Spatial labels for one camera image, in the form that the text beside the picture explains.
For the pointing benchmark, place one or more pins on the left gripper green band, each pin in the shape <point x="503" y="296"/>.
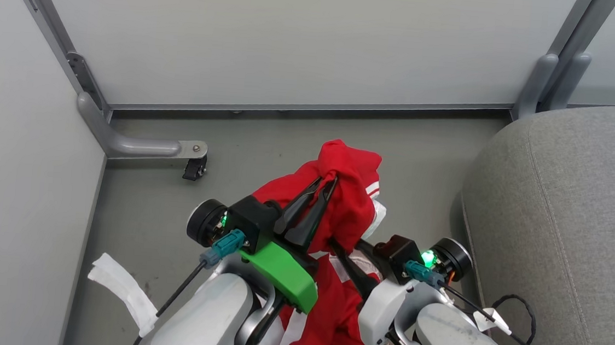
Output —
<point x="280" y="272"/>

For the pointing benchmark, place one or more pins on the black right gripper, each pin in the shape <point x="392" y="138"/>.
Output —
<point x="397" y="253"/>

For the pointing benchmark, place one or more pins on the red and white garment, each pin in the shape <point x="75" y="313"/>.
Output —
<point x="346" y="208"/>

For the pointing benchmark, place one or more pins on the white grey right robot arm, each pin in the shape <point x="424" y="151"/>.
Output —
<point x="458" y="343"/>

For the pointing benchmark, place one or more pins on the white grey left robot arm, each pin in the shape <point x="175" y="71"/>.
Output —
<point x="203" y="318"/>

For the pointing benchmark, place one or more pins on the black caster wheel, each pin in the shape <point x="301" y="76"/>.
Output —
<point x="194" y="169"/>

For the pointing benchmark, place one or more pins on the white crumpled cloth strip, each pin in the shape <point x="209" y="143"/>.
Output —
<point x="125" y="290"/>

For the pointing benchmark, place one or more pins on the grey fabric sofa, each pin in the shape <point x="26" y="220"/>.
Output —
<point x="571" y="242"/>

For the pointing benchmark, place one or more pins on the grey partition leg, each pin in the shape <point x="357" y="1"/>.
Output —
<point x="534" y="86"/>
<point x="570" y="81"/>

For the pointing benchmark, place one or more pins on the grey partition foot with bracket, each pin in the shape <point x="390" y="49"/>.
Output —
<point x="139" y="145"/>

